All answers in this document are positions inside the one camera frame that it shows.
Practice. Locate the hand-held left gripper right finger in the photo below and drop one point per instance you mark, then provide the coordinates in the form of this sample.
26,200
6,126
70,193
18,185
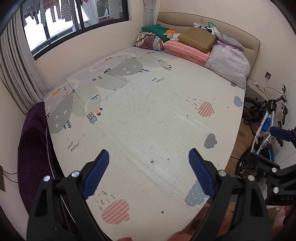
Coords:
201,173

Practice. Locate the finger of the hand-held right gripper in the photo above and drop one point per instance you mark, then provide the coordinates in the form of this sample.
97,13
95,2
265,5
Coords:
259,161
282,134

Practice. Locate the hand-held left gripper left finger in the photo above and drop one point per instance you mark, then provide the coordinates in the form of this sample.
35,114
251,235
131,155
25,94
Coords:
97,172

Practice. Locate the person's left hand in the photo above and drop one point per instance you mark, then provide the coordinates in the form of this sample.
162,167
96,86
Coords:
126,239

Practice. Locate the white blue bicycle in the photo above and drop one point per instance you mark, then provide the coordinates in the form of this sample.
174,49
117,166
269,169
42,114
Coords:
263,134

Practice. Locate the blue water bottle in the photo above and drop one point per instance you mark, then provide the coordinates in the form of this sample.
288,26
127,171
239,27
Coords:
266,124

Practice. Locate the beige nightstand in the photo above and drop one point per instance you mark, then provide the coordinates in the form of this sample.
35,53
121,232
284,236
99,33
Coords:
254,90

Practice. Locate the purple blanket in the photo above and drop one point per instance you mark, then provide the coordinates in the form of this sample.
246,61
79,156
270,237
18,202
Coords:
34,143

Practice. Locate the bed with patterned mat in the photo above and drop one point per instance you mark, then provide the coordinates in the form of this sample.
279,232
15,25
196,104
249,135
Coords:
150,104

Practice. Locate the white lavender pillow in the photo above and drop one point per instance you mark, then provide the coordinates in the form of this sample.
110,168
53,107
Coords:
229,62

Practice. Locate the lilac cloth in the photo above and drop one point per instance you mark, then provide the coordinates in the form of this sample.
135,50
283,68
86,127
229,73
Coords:
229,40

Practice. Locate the pink striped pillow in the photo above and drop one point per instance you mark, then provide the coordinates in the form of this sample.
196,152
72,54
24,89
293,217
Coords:
187,51

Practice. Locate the brown cushion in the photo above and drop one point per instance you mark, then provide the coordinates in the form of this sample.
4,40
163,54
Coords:
197,38

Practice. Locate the white shopping bag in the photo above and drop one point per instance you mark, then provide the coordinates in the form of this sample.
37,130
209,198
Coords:
205,26

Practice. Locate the grey pleated curtain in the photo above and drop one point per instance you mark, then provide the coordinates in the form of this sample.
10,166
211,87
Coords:
20,64

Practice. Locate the striped patterned quilt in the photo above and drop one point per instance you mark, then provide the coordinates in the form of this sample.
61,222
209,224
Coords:
150,41

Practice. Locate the green orange stuffed toy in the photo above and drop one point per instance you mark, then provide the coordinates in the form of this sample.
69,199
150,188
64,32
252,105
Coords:
172,34

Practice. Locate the black framed window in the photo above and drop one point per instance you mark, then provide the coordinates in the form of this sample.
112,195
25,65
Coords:
76,23

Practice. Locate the green folded blanket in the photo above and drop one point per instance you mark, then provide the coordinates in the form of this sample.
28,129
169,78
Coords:
155,30

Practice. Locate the hanging laundry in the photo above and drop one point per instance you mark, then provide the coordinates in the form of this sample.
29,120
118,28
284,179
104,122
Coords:
57,9

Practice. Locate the grey narrow curtain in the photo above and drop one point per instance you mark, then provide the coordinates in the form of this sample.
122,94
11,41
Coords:
149,11

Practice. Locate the wall socket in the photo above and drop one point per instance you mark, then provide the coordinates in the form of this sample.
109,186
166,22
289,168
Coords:
268,75

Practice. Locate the wall switch plate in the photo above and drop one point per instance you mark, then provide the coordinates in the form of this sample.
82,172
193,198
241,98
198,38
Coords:
1,178

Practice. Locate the beige upholstered bed frame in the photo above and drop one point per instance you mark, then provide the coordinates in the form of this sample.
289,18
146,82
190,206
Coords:
231,27

